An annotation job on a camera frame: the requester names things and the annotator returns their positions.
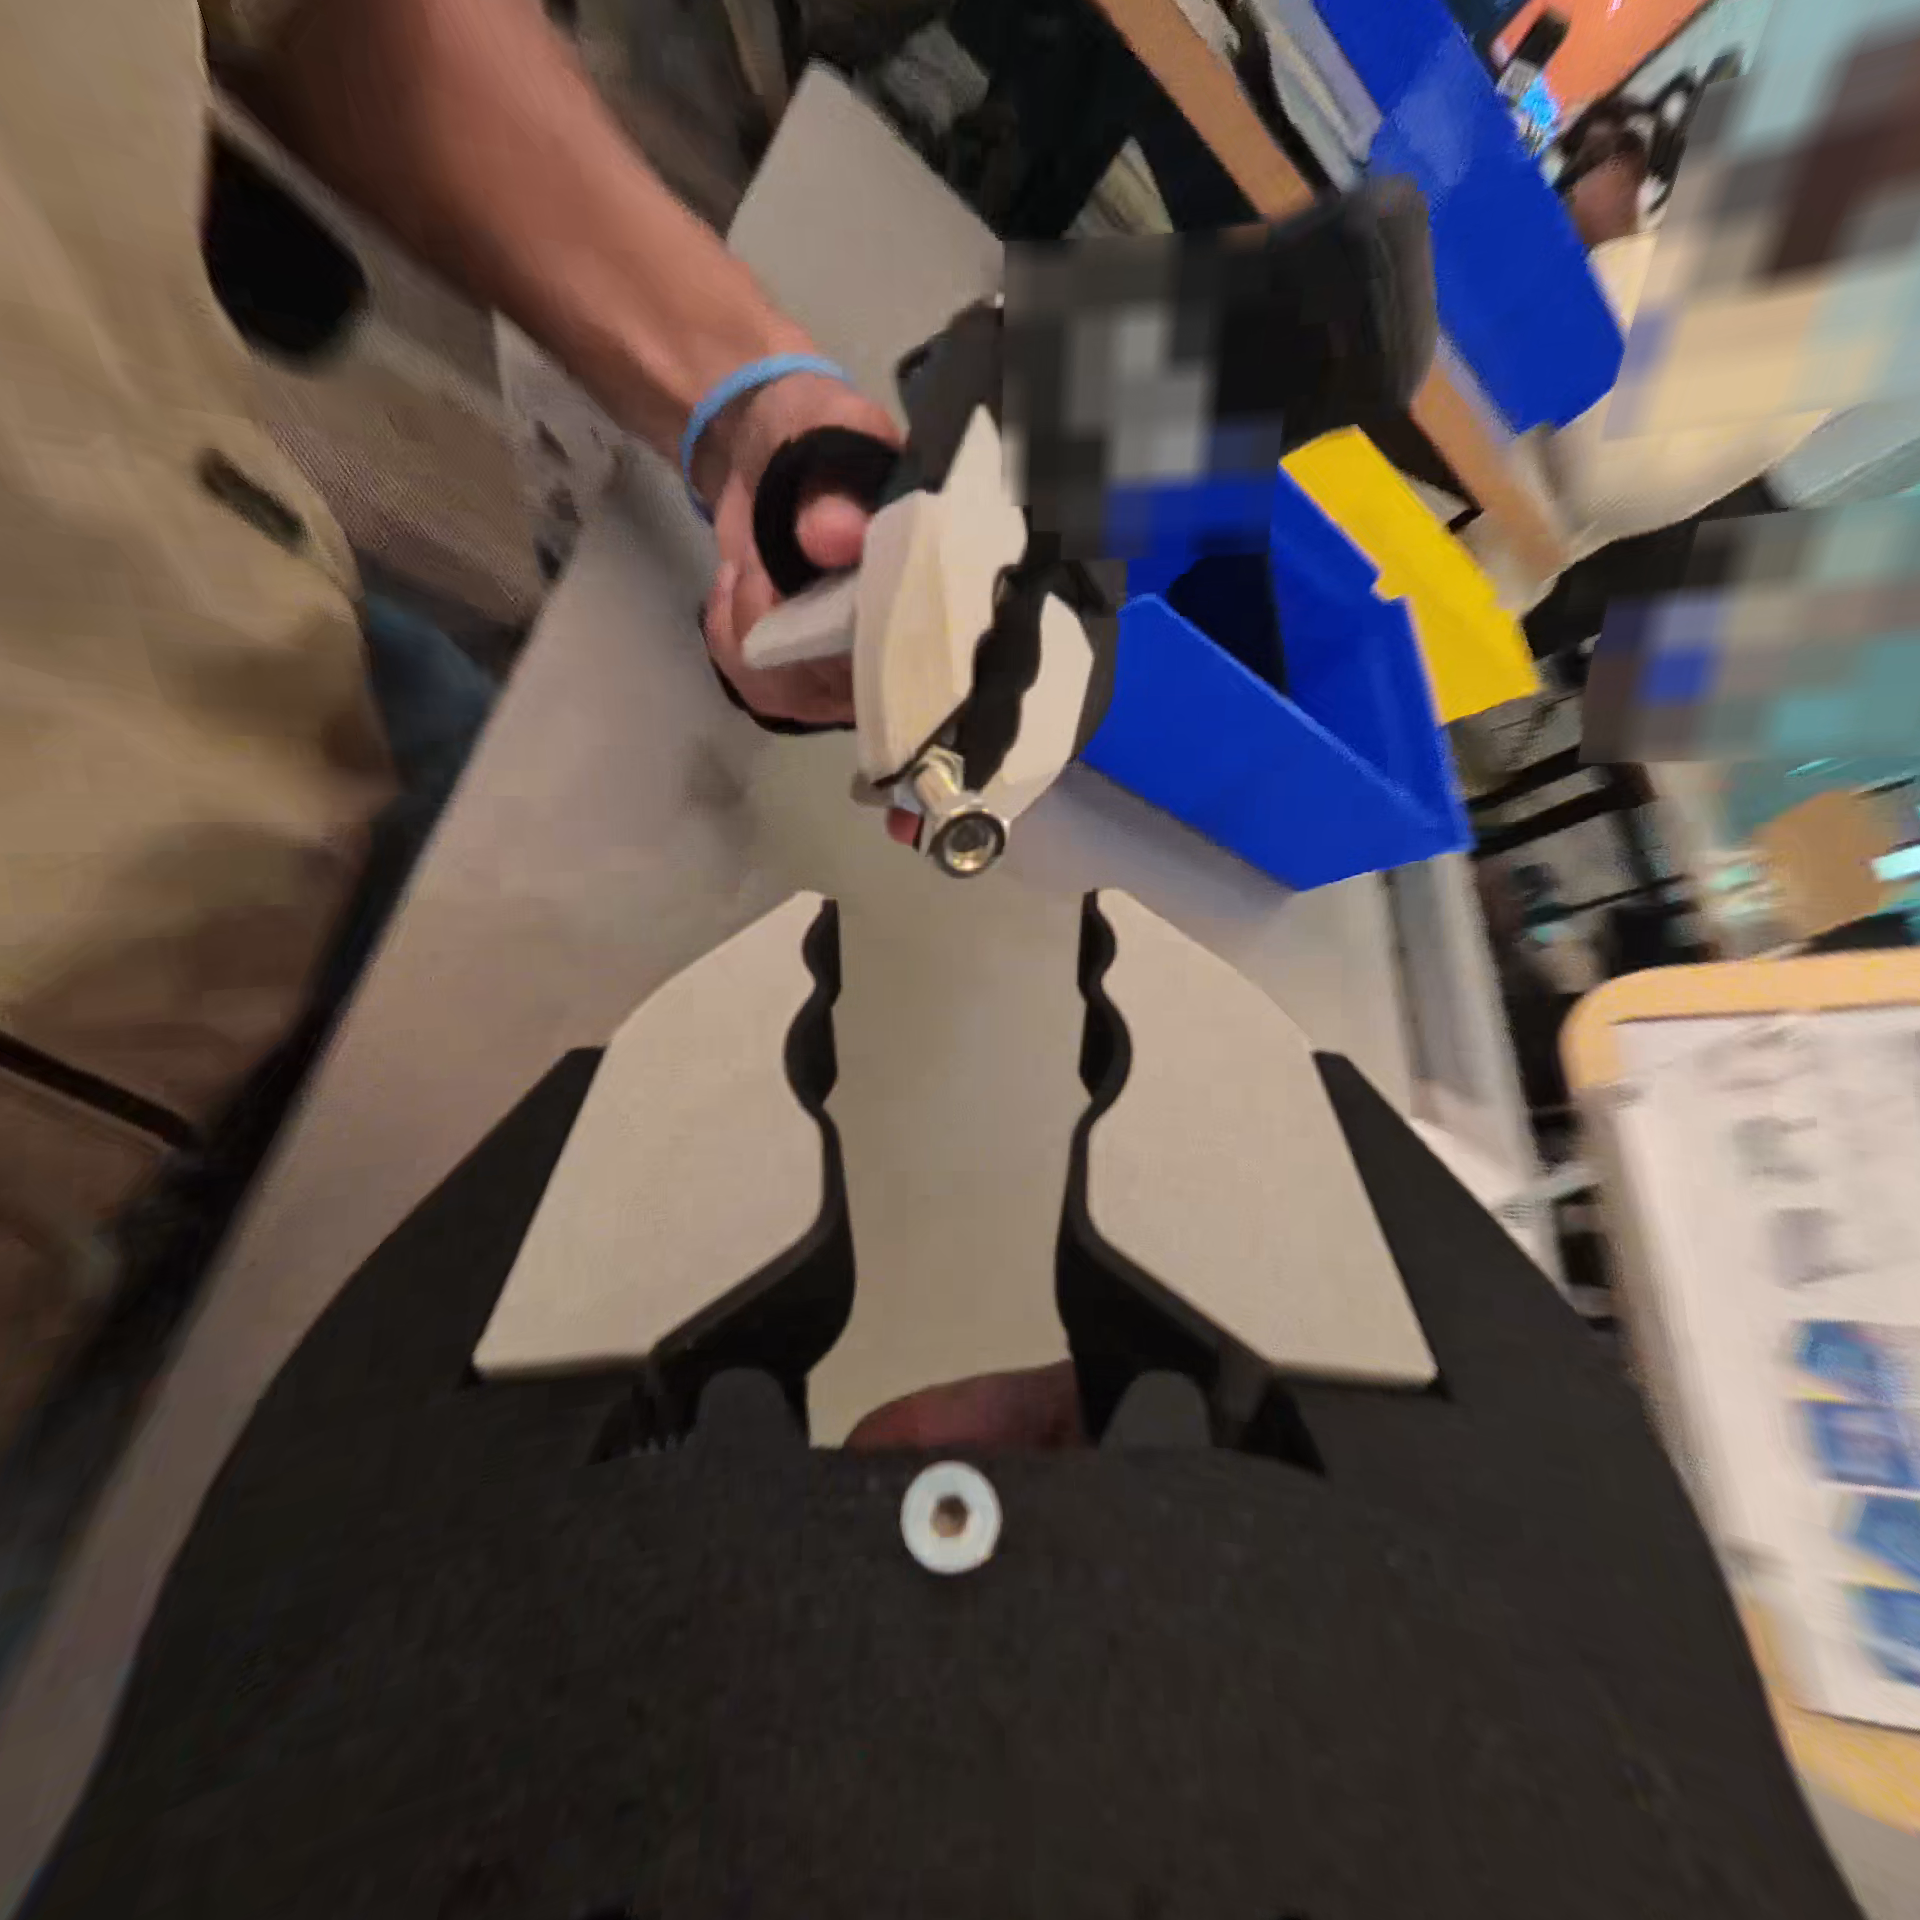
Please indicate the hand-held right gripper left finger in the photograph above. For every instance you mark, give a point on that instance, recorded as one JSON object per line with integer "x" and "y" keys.
{"x": 645, "y": 1201}

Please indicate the silver bolt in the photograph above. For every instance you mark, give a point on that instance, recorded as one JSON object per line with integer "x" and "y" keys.
{"x": 915, "y": 788}

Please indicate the brown wooden desk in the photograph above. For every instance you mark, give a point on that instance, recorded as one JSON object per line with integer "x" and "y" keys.
{"x": 1201, "y": 93}

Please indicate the yellow storage bin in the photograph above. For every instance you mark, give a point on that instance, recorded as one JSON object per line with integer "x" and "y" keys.
{"x": 1426, "y": 587}

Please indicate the person's left hand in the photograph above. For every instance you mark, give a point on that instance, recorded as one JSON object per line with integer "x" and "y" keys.
{"x": 766, "y": 676}

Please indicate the blue divided storage bin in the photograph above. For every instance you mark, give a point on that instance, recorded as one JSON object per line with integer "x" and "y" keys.
{"x": 1291, "y": 781}

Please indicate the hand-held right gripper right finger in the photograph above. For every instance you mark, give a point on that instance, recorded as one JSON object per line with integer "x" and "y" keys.
{"x": 1261, "y": 1201}

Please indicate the white instruction board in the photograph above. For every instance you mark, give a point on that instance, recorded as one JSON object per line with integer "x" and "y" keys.
{"x": 1802, "y": 1261}

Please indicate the person's right hand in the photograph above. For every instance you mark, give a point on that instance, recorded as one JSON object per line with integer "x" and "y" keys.
{"x": 960, "y": 1412}

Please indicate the instruction sheet on stand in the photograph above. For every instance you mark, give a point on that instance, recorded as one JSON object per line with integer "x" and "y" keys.
{"x": 1592, "y": 1067}

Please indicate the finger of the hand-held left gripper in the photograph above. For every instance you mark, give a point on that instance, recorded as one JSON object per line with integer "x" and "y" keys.
{"x": 937, "y": 587}
{"x": 1046, "y": 721}

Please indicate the blue wristband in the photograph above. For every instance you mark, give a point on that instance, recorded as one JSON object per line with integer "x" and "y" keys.
{"x": 736, "y": 385}

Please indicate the person's left forearm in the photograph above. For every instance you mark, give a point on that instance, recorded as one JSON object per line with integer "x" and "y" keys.
{"x": 511, "y": 181}

